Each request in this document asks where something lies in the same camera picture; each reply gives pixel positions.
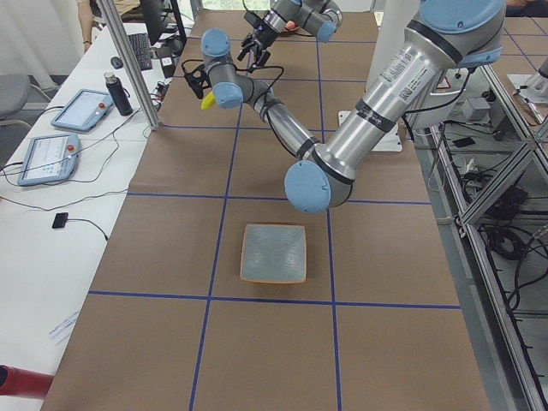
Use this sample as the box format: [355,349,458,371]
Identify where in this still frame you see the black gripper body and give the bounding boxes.
[191,64,211,92]

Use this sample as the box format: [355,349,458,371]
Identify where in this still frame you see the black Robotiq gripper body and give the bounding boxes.
[252,18,278,48]

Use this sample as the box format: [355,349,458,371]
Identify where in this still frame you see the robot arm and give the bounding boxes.
[237,0,343,67]
[200,1,506,213]

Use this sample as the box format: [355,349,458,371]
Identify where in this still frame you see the grey square plate orange rim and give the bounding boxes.
[240,223,307,284]

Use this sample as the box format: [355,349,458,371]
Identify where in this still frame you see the black keyboard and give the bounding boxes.
[128,33,152,71]

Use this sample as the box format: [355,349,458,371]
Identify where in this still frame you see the black monitor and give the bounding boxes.
[140,0,187,45]

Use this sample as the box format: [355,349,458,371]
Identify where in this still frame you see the black water bottle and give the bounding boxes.
[104,72,133,116]

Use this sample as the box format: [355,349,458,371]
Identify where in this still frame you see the computer mouse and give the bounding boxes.
[110,57,123,69]

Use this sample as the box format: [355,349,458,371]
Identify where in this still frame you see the person in white shirt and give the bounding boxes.
[75,0,140,52]

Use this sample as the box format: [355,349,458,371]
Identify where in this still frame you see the far teach pendant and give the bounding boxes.
[51,89,113,133]

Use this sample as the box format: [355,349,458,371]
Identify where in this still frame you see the teach pendant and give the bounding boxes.
[17,134,80,187]
[51,89,113,133]

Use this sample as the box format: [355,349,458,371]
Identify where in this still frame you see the near teach pendant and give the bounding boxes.
[17,134,80,187]

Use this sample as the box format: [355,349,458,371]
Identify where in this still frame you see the small black box device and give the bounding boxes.
[51,212,69,229]

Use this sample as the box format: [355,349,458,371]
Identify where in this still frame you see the red cylinder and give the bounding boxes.
[1,365,54,400]

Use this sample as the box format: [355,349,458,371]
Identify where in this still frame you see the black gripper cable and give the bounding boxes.
[181,58,285,104]

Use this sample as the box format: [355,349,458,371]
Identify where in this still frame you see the aluminium frame post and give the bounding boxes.
[98,0,160,131]

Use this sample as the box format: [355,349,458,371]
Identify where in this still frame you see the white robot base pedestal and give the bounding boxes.
[337,0,425,153]

